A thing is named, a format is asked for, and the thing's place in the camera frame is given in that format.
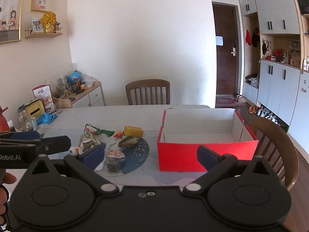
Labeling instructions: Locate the pile of bags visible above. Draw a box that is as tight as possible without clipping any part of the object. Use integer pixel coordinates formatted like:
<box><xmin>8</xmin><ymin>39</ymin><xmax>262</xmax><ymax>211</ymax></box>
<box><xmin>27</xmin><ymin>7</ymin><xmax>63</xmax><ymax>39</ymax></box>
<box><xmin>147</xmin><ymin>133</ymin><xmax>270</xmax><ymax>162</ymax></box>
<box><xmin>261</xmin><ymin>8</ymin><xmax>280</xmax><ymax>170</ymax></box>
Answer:
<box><xmin>245</xmin><ymin>73</ymin><xmax>260</xmax><ymax>88</ymax></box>

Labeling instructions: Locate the white wooden sideboard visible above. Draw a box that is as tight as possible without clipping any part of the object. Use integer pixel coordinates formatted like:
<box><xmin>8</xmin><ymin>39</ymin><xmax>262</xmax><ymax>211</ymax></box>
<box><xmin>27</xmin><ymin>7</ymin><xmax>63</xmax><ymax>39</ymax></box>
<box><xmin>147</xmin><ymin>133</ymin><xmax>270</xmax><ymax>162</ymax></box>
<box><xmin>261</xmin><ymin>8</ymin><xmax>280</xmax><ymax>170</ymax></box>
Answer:
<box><xmin>52</xmin><ymin>81</ymin><xmax>106</xmax><ymax>108</ymax></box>

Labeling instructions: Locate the blue cloth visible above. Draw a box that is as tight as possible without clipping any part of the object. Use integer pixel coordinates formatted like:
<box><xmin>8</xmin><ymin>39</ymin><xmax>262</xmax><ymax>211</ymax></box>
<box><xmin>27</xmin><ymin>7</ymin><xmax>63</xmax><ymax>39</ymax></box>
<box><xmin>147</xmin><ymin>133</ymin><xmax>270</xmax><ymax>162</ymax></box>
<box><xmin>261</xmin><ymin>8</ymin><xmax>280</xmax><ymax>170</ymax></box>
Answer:
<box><xmin>36</xmin><ymin>112</ymin><xmax>59</xmax><ymax>125</ymax></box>

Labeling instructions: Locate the wooden elephant stand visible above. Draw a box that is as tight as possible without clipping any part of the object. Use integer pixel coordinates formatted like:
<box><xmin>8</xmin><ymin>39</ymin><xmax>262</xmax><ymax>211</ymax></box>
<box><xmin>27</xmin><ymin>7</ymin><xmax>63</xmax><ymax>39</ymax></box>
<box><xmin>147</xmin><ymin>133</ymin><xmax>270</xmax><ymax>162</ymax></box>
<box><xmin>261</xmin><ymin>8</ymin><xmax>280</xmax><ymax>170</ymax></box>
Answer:
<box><xmin>52</xmin><ymin>96</ymin><xmax>73</xmax><ymax>109</ymax></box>

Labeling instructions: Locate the red bottle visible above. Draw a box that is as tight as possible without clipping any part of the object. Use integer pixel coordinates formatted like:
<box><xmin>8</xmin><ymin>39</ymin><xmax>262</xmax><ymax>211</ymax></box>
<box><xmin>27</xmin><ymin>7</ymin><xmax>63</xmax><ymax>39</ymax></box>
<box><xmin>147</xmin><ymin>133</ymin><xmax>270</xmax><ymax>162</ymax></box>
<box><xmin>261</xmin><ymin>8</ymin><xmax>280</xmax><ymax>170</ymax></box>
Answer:
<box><xmin>0</xmin><ymin>106</ymin><xmax>11</xmax><ymax>132</ymax></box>

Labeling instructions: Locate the silver foil packet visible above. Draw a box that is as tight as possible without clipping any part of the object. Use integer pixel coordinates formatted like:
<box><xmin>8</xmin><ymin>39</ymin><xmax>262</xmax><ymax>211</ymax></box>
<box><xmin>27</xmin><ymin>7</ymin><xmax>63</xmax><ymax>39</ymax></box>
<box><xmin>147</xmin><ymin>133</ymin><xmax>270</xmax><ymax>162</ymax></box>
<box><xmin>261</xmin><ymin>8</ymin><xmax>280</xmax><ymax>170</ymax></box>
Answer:
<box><xmin>79</xmin><ymin>136</ymin><xmax>102</xmax><ymax>151</ymax></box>

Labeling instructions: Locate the black hanging bag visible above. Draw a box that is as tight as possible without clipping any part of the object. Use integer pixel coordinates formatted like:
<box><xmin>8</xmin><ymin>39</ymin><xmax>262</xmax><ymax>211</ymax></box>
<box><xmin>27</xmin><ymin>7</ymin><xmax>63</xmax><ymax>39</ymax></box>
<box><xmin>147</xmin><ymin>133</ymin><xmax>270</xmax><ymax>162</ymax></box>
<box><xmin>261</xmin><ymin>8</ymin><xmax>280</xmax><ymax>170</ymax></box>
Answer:
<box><xmin>251</xmin><ymin>27</ymin><xmax>260</xmax><ymax>48</ymax></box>

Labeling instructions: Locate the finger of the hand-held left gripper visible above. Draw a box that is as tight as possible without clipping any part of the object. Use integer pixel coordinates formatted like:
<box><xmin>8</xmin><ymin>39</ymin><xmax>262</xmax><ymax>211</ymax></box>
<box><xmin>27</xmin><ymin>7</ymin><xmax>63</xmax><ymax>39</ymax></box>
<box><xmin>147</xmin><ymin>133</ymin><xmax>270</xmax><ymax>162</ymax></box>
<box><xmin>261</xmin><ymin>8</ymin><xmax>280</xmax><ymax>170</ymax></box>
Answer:
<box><xmin>0</xmin><ymin>131</ymin><xmax>41</xmax><ymax>141</ymax></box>
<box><xmin>0</xmin><ymin>135</ymin><xmax>72</xmax><ymax>155</ymax></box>

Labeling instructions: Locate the red cardboard box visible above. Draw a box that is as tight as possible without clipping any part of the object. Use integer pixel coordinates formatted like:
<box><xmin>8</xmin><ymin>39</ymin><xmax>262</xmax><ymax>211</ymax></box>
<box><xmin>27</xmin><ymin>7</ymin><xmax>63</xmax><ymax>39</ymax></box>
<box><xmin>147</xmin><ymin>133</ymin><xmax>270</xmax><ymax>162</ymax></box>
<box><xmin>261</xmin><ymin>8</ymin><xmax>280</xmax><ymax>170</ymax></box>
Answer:
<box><xmin>157</xmin><ymin>108</ymin><xmax>259</xmax><ymax>172</ymax></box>

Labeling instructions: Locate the clear printed table mat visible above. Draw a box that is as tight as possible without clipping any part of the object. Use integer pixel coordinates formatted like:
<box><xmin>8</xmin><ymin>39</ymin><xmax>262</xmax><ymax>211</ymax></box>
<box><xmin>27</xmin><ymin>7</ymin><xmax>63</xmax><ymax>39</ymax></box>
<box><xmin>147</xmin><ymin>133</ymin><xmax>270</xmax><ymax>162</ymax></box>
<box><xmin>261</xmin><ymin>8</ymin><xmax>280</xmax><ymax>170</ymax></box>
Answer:
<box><xmin>39</xmin><ymin>126</ymin><xmax>169</xmax><ymax>187</ymax></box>

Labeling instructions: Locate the clear plastic jar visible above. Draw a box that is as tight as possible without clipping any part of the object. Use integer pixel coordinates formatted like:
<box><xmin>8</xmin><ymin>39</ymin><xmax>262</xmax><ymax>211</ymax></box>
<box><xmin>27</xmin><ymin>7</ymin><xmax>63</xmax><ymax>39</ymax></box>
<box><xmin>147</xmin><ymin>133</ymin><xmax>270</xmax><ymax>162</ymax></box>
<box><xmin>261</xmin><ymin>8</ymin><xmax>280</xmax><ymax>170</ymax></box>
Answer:
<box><xmin>53</xmin><ymin>76</ymin><xmax>68</xmax><ymax>97</ymax></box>

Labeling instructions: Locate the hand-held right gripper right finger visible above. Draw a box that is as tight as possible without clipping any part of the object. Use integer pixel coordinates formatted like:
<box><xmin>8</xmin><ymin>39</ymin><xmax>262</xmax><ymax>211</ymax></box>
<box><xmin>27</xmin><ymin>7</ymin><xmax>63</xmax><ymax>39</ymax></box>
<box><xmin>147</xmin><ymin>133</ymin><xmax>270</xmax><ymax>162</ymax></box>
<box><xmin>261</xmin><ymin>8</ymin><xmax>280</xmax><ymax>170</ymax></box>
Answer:
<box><xmin>183</xmin><ymin>145</ymin><xmax>276</xmax><ymax>195</ymax></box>

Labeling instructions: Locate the glass jar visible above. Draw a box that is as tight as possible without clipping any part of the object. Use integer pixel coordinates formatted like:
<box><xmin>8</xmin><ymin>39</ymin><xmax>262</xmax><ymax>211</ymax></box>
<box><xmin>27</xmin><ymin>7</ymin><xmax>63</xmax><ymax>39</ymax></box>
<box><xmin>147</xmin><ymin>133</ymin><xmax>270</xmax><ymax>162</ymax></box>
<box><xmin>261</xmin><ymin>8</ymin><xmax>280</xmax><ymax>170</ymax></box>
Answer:
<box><xmin>18</xmin><ymin>110</ymin><xmax>34</xmax><ymax>131</ymax></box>

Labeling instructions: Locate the wooden wall shelf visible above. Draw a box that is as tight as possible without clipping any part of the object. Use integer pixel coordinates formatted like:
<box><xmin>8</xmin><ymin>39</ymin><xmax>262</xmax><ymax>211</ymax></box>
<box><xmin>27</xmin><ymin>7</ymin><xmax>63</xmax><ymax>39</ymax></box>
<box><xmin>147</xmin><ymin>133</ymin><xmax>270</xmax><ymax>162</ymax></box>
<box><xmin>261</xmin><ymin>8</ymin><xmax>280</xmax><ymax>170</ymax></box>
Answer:
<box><xmin>25</xmin><ymin>25</ymin><xmax>64</xmax><ymax>39</ymax></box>

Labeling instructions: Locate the row of white sneakers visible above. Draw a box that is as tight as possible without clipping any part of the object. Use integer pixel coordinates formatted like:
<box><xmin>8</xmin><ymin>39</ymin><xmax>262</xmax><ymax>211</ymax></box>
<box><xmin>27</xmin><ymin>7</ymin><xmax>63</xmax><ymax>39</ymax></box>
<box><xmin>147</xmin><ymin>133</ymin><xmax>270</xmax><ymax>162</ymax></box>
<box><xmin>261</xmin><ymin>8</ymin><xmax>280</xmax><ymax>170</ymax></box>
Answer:
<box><xmin>256</xmin><ymin>107</ymin><xmax>281</xmax><ymax>126</ymax></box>

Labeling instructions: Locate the person's left hand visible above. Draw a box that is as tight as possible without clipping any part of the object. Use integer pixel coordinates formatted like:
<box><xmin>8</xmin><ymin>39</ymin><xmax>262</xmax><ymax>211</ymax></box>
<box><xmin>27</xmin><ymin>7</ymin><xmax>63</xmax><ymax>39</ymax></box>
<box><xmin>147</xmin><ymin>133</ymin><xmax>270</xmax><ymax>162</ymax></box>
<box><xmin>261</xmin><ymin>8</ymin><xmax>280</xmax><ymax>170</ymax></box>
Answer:
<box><xmin>0</xmin><ymin>172</ymin><xmax>17</xmax><ymax>217</ymax></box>

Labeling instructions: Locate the white wall cabinet unit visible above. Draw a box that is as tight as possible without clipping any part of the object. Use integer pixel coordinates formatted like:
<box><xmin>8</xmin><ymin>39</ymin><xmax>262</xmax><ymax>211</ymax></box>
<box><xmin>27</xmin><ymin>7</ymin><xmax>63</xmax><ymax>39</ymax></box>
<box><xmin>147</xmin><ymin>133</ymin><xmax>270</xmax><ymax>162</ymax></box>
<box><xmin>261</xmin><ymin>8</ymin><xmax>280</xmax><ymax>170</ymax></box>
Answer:
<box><xmin>239</xmin><ymin>0</ymin><xmax>309</xmax><ymax>155</ymax></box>

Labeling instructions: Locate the painted egg with green tassel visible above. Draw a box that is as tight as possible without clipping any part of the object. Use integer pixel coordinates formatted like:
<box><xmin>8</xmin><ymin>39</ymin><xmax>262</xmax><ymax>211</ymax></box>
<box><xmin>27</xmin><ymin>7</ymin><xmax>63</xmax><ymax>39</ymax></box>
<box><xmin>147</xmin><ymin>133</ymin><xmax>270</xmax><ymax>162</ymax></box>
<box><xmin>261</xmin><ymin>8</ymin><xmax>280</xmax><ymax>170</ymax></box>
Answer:
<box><xmin>84</xmin><ymin>123</ymin><xmax>115</xmax><ymax>136</ymax></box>

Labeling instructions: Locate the wooden round-back chair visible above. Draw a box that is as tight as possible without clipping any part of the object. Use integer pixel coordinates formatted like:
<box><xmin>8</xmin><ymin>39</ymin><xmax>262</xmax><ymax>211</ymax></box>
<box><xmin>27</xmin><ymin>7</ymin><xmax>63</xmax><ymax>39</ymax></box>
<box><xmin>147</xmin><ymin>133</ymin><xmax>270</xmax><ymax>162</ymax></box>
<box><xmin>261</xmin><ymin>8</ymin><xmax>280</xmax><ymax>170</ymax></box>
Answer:
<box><xmin>250</xmin><ymin>117</ymin><xmax>300</xmax><ymax>192</ymax></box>

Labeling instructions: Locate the small framed picture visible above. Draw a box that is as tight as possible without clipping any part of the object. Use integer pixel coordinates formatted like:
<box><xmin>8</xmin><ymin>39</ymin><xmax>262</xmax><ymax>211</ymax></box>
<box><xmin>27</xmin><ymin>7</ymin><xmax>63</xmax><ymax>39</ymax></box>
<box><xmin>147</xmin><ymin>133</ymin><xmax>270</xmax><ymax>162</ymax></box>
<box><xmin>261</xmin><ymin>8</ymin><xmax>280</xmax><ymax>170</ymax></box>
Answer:
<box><xmin>31</xmin><ymin>0</ymin><xmax>53</xmax><ymax>13</ymax></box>

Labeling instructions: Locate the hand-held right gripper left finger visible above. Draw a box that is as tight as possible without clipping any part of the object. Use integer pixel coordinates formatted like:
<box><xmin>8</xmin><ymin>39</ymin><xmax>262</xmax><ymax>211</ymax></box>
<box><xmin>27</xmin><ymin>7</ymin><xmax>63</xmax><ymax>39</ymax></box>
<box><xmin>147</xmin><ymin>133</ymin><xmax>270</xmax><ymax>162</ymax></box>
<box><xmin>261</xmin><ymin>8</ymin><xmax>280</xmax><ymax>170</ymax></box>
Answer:
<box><xmin>27</xmin><ymin>143</ymin><xmax>121</xmax><ymax>195</ymax></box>

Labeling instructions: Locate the clear plastic bag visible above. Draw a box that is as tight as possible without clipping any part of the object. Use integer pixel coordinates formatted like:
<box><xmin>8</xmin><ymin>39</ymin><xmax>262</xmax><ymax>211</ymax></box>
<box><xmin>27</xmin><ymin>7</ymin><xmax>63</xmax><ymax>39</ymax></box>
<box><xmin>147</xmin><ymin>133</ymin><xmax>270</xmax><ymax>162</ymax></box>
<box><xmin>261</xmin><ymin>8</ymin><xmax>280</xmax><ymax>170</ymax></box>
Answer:
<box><xmin>81</xmin><ymin>73</ymin><xmax>98</xmax><ymax>88</ymax></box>

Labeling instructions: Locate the patterned door rug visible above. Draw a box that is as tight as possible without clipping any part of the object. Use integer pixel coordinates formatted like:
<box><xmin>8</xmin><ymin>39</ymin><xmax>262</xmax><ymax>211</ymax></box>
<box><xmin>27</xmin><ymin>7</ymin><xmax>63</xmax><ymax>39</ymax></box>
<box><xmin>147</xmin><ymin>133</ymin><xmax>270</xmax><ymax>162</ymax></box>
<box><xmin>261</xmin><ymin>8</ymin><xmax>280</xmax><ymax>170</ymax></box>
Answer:
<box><xmin>215</xmin><ymin>95</ymin><xmax>248</xmax><ymax>108</ymax></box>

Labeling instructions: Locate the framed wall poster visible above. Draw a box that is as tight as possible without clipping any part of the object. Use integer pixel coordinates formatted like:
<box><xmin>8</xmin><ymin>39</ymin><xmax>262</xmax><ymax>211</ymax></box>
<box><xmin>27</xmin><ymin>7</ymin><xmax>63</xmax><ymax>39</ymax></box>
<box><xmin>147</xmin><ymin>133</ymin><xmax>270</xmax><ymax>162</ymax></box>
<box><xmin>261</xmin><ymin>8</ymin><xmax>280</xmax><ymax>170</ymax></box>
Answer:
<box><xmin>0</xmin><ymin>0</ymin><xmax>25</xmax><ymax>45</ymax></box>

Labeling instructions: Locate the small printed card box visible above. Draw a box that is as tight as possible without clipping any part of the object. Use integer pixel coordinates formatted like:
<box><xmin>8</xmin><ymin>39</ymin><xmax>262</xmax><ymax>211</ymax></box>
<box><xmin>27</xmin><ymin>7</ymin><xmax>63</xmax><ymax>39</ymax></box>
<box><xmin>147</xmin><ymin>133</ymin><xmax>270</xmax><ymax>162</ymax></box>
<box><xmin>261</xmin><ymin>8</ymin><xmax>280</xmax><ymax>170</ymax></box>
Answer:
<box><xmin>31</xmin><ymin>17</ymin><xmax>42</xmax><ymax>32</ymax></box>

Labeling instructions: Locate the wooden slat-back chair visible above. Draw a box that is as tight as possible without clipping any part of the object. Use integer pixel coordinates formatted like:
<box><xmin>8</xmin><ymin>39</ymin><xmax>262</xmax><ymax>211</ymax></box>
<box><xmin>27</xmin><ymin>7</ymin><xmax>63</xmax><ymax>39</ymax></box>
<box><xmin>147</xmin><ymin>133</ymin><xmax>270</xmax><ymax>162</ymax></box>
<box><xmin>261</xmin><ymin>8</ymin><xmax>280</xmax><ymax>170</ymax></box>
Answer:
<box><xmin>126</xmin><ymin>79</ymin><xmax>171</xmax><ymax>106</ymax></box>

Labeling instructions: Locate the brown bead bracelet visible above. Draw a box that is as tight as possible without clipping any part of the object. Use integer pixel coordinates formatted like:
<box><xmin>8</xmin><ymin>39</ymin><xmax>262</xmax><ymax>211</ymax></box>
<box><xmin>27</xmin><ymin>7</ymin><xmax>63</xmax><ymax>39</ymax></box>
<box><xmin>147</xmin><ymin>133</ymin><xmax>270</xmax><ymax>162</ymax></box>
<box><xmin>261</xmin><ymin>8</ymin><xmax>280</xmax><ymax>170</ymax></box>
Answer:
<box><xmin>118</xmin><ymin>136</ymin><xmax>141</xmax><ymax>148</ymax></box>

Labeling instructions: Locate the yellow tissue box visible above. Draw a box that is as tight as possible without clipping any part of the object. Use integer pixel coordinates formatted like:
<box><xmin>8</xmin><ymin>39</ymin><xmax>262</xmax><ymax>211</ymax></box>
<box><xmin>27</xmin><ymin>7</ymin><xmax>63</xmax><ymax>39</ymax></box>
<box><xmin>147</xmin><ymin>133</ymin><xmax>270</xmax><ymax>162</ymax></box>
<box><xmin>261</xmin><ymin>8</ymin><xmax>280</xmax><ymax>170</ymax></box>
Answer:
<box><xmin>25</xmin><ymin>100</ymin><xmax>46</xmax><ymax>119</ymax></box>

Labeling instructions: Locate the small yellow box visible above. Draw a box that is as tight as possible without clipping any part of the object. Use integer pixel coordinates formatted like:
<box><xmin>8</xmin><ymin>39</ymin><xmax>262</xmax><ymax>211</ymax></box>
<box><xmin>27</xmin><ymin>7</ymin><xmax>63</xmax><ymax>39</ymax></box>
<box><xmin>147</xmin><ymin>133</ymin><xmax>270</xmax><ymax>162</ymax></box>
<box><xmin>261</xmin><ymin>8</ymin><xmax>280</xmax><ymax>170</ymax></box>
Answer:
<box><xmin>124</xmin><ymin>126</ymin><xmax>144</xmax><ymax>138</ymax></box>

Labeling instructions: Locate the gold ornament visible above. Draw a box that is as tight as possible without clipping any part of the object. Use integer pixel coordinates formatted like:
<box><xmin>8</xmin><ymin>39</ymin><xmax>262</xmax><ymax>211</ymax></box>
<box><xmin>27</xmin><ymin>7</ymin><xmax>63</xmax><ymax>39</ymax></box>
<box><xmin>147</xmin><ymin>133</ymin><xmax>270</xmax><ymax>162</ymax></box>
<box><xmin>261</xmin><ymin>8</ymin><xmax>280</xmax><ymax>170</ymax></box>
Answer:
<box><xmin>40</xmin><ymin>11</ymin><xmax>58</xmax><ymax>33</ymax></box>

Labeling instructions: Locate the red printed box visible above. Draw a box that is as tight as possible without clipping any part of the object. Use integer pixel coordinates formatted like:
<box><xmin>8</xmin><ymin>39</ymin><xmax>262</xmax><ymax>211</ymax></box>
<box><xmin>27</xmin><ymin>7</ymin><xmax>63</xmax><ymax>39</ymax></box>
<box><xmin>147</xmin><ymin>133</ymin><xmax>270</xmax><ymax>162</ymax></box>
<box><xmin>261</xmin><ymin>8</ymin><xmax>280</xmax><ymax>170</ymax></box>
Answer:
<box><xmin>32</xmin><ymin>84</ymin><xmax>55</xmax><ymax>113</ymax></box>

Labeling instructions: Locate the blue round placemat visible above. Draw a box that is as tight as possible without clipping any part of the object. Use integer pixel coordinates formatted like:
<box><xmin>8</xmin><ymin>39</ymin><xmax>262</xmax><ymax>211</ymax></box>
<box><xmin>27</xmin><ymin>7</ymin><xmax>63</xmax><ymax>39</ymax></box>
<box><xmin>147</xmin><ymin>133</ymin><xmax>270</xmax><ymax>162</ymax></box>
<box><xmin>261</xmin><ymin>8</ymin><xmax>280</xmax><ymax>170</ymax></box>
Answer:
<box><xmin>103</xmin><ymin>137</ymin><xmax>150</xmax><ymax>175</ymax></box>

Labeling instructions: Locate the striped shell toy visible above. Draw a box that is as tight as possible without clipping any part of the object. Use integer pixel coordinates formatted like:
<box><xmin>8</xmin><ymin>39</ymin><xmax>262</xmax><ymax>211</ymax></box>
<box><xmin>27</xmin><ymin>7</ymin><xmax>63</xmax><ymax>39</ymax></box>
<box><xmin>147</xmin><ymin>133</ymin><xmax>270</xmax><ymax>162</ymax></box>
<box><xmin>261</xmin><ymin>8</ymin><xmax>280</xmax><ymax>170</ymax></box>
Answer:
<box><xmin>106</xmin><ymin>158</ymin><xmax>123</xmax><ymax>173</ymax></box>

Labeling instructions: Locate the dark brown door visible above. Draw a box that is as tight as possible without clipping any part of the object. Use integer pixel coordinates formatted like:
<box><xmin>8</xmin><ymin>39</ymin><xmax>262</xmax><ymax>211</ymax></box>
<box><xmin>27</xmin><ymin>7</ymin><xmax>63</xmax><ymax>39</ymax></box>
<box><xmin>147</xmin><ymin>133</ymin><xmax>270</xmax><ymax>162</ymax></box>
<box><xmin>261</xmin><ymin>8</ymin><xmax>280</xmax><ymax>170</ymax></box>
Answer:
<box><xmin>212</xmin><ymin>2</ymin><xmax>238</xmax><ymax>95</ymax></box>

